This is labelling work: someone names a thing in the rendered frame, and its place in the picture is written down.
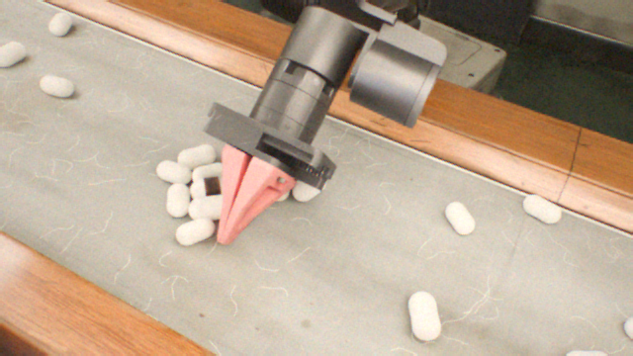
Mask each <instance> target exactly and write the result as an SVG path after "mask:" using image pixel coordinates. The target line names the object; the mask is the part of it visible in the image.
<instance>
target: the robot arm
mask: <svg viewBox="0 0 633 356"><path fill-rule="evenodd" d="M320 3H321V7H320V6H317V5H315V4H314V5H313V6H307V7H305V8H304V9H303V11H302V13H301V15H300V17H299V19H298V21H297V23H296V25H295V27H294V29H293V30H292V32H291V34H290V35H289V37H288V39H287V40H286V42H285V44H284V46H283V48H282V50H281V54H280V56H279V58H278V60H277V62H276V64H275V66H274V68H273V70H272V72H271V74H269V76H268V78H267V80H266V82H265V84H264V86H263V88H262V90H261V92H260V94H259V96H258V98H257V100H256V102H255V104H254V106H253V107H252V111H251V113H250V115H249V116H248V117H247V116H246V115H244V114H242V113H240V112H237V111H235V110H233V109H231V108H229V107H227V106H224V105H222V104H219V103H217V102H214V103H213V105H212V107H211V109H210V111H209V113H208V114H207V117H209V118H208V120H207V122H206V124H205V126H204V128H203V130H202V132H204V133H206V134H210V135H212V136H214V137H216V138H218V139H220V140H221V141H223V142H225V143H227V144H229V145H231V146H234V147H236V148H233V147H231V146H229V145H227V144H226V145H225V147H224V149H223V151H222V179H223V203H222V215H221V222H220V228H219V235H218V241H219V242H220V243H221V244H231V243H232V242H233V241H234V240H235V239H236V238H237V236H238V235H239V234H240V233H241V232H242V231H243V230H244V229H245V228H246V227H247V226H248V225H249V224H250V222H252V221H253V219H254V218H255V217H256V216H257V215H259V214H260V213H261V212H263V211H264V210H265V209H266V208H268V207H269V206H270V205H272V204H273V203H274V202H276V201H277V200H278V199H279V198H281V197H282V196H283V195H284V194H285V193H288V192H289V191H290V190H291V189H293V188H294V186H295V184H296V182H297V181H295V180H294V179H293V178H295V179H297V180H299V181H301V182H303V183H305V184H307V185H309V186H311V187H313V188H314V189H316V190H318V191H322V189H323V187H324V185H325V183H326V180H327V179H328V180H331V178H332V176H333V174H334V172H335V170H336V168H337V165H336V164H334V163H333V162H332V161H331V160H330V159H329V157H328V156H327V155H326V154H325V153H324V152H322V151H321V150H319V149H317V148H315V147H313V146H312V143H313V141H314V137H315V136H316V134H317V131H318V129H319V127H320V125H321V123H322V121H323V119H324V117H325V115H326V113H327V111H328V109H329V107H330V106H331V104H332V102H333V100H334V98H335V96H336V94H337V93H336V92H338V90H339V88H340V86H341V84H342V82H343V80H344V76H345V75H346V73H347V71H348V69H349V67H350V65H351V63H352V61H353V59H354V57H355V55H356V53H357V51H358V49H359V47H360V46H362V47H363V48H362V50H361V52H360V54H359V56H358V58H357V60H356V62H355V64H354V66H353V69H352V71H351V74H350V75H349V79H348V82H347V88H349V89H351V90H350V93H349V101H350V102H352V103H354V104H356V105H358V106H363V107H365V108H367V109H369V110H371V111H373V112H375V113H377V114H379V115H381V116H383V117H385V118H388V119H390V120H392V121H394V122H396V123H398V124H401V125H403V126H405V127H407V128H408V129H412V127H413V126H415V124H416V119H417V117H418V115H419V114H421V112H422V109H423V105H424V103H425V102H426V100H427V98H428V96H429V94H430V92H431V90H433V88H434V86H433V85H434V84H435V83H436V81H437V80H436V79H437V77H438V75H439V74H440V73H441V71H442V70H441V69H442V66H443V65H444V63H445V60H446V58H447V55H448V51H447V48H446V46H445V45H444V44H443V43H442V42H440V41H438V40H437V39H434V38H432V37H430V36H428V35H426V34H425V33H423V32H419V31H417V30H416V29H414V28H412V27H411V26H409V25H407V24H405V23H404V22H402V21H399V20H398V16H397V15H395V14H393V13H390V12H392V11H395V10H398V9H401V8H403V7H406V6H407V4H408V0H320ZM292 177H293V178H292Z"/></svg>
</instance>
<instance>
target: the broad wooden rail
mask: <svg viewBox="0 0 633 356"><path fill-rule="evenodd" d="M42 1H44V2H47V3H48V4H51V5H53V6H56V7H57V8H60V9H62V10H65V11H67V12H70V13H72V14H75V15H77V16H80V17H82V18H85V19H87V20H90V21H92V22H95V23H97V24H100V25H102V26H105V27H107V28H110V29H113V30H115V31H118V32H120V33H123V34H125V35H127V36H129V37H132V38H134V39H137V40H139V41H142V42H144V43H147V44H149V45H153V46H156V47H158V48H161V49H163V50H166V51H168V52H171V53H173V54H176V55H177V56H180V57H182V58H185V59H187V60H190V61H192V62H195V63H198V64H200V65H203V66H205V67H208V68H210V69H213V70H216V71H218V72H221V73H223V74H226V75H228V76H231V77H233V78H236V79H238V80H241V81H243V82H246V83H248V84H250V85H252V86H255V87H257V88H260V89H262V88H263V86H264V84H265V82H266V80H267V78H268V76H269V74H271V72H272V70H273V68H274V66H275V64H276V62H277V60H278V58H279V56H280V54H281V50H282V48H283V46H284V44H285V42H286V40H287V39H288V37H289V35H290V34H291V32H292V30H293V29H294V28H293V27H290V26H287V25H283V24H280V23H278V22H275V21H273V20H271V19H268V18H265V17H262V16H259V15H257V14H254V13H251V12H248V11H245V10H243V9H240V8H238V7H235V6H232V5H229V4H227V3H224V2H222V1H219V0H42ZM360 52H361V50H358V51H357V53H356V55H355V57H354V59H353V61H352V63H351V65H350V67H349V69H348V71H347V73H346V75H345V76H344V80H343V82H342V84H341V86H340V88H339V90H338V92H336V93H337V94H336V96H335V98H334V100H333V102H332V104H331V106H330V107H329V109H328V111H327V113H326V114H327V115H328V116H331V117H333V118H336V119H338V120H341V121H343V122H344V123H346V124H349V125H351V126H354V127H356V128H359V129H361V130H364V131H367V132H369V133H372V134H375V135H380V136H382V137H385V138H387V139H390V140H392V141H395V142H397V143H400V144H402V145H405V146H406V147H409V148H411V149H414V150H416V151H419V152H421V153H424V154H426V155H429V156H431V157H434V158H436V159H439V160H441V161H443V162H446V163H451V164H453V165H456V166H458V167H461V168H463V169H466V170H468V171H471V172H473V173H476V174H478V175H481V176H482V177H485V178H487V179H490V180H492V181H495V182H497V183H500V184H501V185H504V186H506V187H509V188H511V189H514V190H516V191H519V192H521V193H524V194H526V195H539V196H541V197H542V198H544V199H545V200H547V201H549V202H551V203H553V204H555V205H556V206H558V207H561V208H563V209H566V210H568V211H571V212H573V213H576V214H578V215H581V216H583V217H586V218H588V219H591V220H593V221H596V222H598V223H602V224H605V225H607V226H610V227H612V228H615V229H617V230H619V231H622V232H624V233H627V234H629V235H632V236H633V145H631V144H628V143H626V142H623V141H620V140H618V139H615V138H612V137H609V136H607V135H604V134H601V133H596V132H593V131H591V130H588V129H585V128H582V127H579V126H576V125H573V124H571V123H568V122H562V121H559V120H556V119H553V118H551V117H548V116H545V115H542V114H539V113H537V112H534V111H532V110H529V109H526V108H523V107H520V106H517V105H515V104H512V103H509V102H506V101H504V100H501V99H498V98H496V97H493V96H490V95H489V96H488V95H485V94H482V93H479V92H477V91H474V90H471V89H468V88H465V87H462V86H460V85H457V84H454V83H451V82H448V81H446V80H443V79H441V78H438V77H437V79H436V80H437V81H436V83H435V84H434V85H433V86H434V88H433V90H431V92H430V94H429V96H428V98H427V100H426V102H425V103H424V105H423V109H422V112H421V114H419V115H418V117H417V119H416V124H415V126H413V127H412V129H408V128H407V127H405V126H403V125H401V124H398V123H396V122H394V121H392V120H390V119H388V118H385V117H383V116H381V115H379V114H377V113H375V112H373V111H371V110H369V109H367V108H365V107H363V106H358V105H356V104H354V103H352V102H350V101H349V93H350V90H351V89H349V88H347V82H348V79H349V75H350V74H351V71H352V69H353V66H354V64H355V62H356V60H357V58H358V56H359V54H360Z"/></svg>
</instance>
